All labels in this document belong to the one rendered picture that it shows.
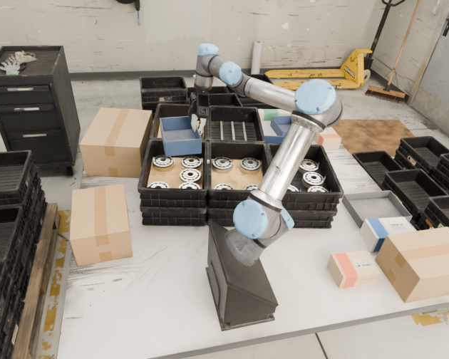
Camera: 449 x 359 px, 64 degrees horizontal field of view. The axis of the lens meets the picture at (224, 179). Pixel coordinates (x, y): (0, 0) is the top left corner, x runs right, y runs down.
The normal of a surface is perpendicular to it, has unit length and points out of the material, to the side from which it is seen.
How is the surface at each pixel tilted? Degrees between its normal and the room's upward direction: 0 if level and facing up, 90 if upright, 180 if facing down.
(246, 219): 59
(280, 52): 90
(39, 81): 90
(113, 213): 0
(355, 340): 0
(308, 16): 90
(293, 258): 0
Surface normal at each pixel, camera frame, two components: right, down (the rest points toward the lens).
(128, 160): 0.00, 0.62
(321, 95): -0.42, -0.28
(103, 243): 0.28, 0.61
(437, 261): 0.06, -0.79
